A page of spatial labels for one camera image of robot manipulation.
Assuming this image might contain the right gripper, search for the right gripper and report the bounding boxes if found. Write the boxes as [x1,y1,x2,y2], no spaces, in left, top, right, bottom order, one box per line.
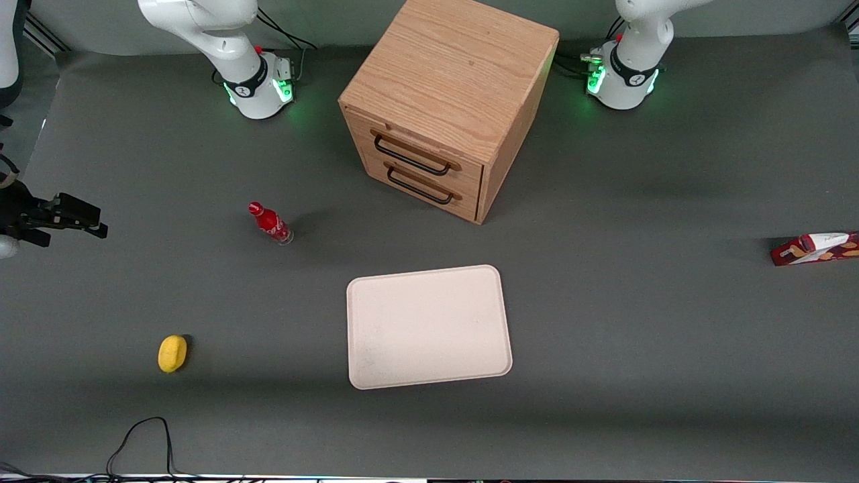
[0,176,109,260]

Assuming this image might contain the red cookie box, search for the red cookie box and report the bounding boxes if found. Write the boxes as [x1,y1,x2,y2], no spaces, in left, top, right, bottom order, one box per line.
[770,231,859,268]

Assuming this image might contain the beige plastic tray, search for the beige plastic tray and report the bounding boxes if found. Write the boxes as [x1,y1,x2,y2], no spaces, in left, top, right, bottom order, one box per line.
[346,264,514,391]

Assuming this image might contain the yellow lemon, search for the yellow lemon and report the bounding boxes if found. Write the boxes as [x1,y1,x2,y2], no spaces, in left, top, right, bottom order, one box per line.
[158,335,189,374]

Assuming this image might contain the red cola bottle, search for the red cola bottle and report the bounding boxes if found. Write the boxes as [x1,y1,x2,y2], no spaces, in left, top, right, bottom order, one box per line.
[248,201,295,246]

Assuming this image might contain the wooden drawer cabinet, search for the wooden drawer cabinet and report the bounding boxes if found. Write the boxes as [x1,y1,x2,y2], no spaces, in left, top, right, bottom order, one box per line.
[338,0,561,225]

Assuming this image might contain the aluminium frame rail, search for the aluminium frame rail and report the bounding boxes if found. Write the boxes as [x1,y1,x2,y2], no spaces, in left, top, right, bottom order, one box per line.
[23,10,72,56]

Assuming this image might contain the black looped cable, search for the black looped cable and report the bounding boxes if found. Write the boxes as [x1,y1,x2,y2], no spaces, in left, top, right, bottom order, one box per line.
[0,417,202,483]

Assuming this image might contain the black right arm base cable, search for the black right arm base cable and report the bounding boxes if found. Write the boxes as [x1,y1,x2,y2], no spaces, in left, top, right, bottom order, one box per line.
[256,7,319,85]

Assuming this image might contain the black arm base cable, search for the black arm base cable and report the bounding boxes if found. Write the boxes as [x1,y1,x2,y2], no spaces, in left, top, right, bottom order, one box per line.
[256,7,319,85]
[554,17,626,80]

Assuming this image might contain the wide black drawer handle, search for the wide black drawer handle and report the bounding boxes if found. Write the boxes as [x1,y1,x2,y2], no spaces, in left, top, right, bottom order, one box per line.
[373,133,453,177]

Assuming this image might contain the short black drawer handle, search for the short black drawer handle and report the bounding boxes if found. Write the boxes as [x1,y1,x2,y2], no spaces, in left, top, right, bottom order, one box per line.
[386,166,455,205]

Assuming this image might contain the black left arm base cable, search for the black left arm base cable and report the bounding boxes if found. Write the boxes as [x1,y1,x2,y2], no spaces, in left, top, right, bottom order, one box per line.
[554,17,626,80]

